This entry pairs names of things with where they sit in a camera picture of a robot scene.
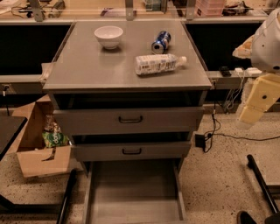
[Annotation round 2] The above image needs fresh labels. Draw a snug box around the clear plastic water bottle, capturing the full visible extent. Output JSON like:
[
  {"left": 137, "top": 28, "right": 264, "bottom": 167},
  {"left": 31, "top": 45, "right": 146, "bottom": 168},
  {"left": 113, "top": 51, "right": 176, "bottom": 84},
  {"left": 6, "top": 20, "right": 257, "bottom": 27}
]
[{"left": 134, "top": 53, "right": 187, "bottom": 75}]

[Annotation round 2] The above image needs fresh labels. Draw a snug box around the grey drawer cabinet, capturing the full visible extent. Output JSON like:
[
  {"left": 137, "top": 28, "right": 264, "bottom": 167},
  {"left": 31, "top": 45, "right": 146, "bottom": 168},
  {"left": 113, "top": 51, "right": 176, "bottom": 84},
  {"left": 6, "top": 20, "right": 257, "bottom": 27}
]
[{"left": 42, "top": 20, "right": 213, "bottom": 176}]

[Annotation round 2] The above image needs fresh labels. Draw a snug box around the grey middle drawer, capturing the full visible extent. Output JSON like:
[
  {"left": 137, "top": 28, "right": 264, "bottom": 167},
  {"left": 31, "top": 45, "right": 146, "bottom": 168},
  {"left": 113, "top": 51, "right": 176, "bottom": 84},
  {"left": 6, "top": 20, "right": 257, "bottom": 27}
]
[{"left": 72, "top": 141, "right": 191, "bottom": 162}]

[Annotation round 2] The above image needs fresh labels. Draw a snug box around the grey top drawer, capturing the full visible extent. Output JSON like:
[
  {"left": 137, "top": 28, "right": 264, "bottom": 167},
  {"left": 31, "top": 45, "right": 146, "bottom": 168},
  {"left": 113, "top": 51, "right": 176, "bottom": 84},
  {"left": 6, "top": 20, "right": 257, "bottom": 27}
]
[{"left": 53, "top": 107, "right": 204, "bottom": 136}]

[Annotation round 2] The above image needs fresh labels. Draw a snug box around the grey open bottom drawer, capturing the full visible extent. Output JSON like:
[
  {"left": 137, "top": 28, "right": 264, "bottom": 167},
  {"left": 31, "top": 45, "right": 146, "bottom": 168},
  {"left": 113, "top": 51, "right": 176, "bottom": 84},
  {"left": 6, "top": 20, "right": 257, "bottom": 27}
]
[{"left": 82, "top": 159, "right": 186, "bottom": 224}]

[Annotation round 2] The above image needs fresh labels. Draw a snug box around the black power adapter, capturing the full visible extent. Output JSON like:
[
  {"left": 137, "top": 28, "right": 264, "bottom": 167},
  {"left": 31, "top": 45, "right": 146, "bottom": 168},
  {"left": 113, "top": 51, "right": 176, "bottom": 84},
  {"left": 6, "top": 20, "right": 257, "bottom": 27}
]
[{"left": 194, "top": 134, "right": 206, "bottom": 149}]

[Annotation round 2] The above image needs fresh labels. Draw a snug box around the blue soda can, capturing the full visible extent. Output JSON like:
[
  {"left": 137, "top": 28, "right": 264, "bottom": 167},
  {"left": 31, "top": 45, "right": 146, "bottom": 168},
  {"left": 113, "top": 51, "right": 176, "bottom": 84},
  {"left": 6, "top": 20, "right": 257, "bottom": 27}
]
[{"left": 151, "top": 31, "right": 172, "bottom": 54}]

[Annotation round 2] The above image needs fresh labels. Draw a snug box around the white ceramic bowl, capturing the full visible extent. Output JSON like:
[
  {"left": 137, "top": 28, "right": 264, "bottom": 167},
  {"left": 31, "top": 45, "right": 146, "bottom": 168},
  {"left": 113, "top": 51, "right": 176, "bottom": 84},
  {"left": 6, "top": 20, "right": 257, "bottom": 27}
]
[{"left": 94, "top": 25, "right": 123, "bottom": 49}]

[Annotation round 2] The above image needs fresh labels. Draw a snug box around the green snack bag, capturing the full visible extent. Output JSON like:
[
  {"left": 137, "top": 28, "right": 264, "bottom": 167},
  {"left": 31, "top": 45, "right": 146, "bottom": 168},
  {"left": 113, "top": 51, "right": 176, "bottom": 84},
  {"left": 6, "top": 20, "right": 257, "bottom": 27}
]
[{"left": 42, "top": 132, "right": 68, "bottom": 148}]

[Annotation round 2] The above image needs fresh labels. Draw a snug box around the brown cardboard box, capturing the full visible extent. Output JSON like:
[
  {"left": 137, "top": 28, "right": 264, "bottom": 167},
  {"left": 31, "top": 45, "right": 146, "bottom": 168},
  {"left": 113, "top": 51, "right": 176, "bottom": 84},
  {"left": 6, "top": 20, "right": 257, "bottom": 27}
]
[{"left": 10, "top": 95, "right": 79, "bottom": 178}]

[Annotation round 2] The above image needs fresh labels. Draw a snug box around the white power strip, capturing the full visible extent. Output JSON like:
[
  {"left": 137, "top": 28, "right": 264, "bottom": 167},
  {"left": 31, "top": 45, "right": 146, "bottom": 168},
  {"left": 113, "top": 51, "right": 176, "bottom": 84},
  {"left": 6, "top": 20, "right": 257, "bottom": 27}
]
[{"left": 246, "top": 67, "right": 262, "bottom": 75}]

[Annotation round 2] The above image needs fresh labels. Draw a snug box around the black chair base leg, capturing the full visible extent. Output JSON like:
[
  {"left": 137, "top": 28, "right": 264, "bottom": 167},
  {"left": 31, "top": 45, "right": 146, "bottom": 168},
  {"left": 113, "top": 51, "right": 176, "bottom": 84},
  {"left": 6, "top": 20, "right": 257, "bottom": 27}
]
[{"left": 247, "top": 155, "right": 279, "bottom": 214}]

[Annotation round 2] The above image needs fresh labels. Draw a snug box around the pink plastic crate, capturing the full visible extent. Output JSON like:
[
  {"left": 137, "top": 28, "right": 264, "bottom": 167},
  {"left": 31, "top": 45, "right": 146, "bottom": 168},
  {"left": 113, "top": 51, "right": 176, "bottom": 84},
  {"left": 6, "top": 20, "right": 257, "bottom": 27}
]
[{"left": 195, "top": 0, "right": 226, "bottom": 17}]

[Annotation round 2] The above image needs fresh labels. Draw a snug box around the black small table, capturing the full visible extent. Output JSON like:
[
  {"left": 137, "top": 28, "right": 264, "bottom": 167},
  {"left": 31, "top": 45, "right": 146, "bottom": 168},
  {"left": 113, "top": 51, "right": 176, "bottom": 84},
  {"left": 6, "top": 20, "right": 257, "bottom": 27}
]
[{"left": 0, "top": 116, "right": 27, "bottom": 161}]

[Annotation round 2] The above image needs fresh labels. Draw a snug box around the black metal stand leg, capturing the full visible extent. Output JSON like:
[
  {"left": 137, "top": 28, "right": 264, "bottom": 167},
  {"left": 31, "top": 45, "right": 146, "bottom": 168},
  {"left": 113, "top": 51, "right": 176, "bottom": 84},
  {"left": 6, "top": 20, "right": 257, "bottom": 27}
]
[{"left": 0, "top": 169, "right": 77, "bottom": 224}]

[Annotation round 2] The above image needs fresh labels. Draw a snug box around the black floor cable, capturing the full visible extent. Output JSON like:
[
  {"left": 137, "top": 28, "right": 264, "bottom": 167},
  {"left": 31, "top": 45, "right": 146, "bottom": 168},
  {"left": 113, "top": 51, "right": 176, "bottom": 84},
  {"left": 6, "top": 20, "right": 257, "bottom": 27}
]
[{"left": 203, "top": 112, "right": 280, "bottom": 154}]

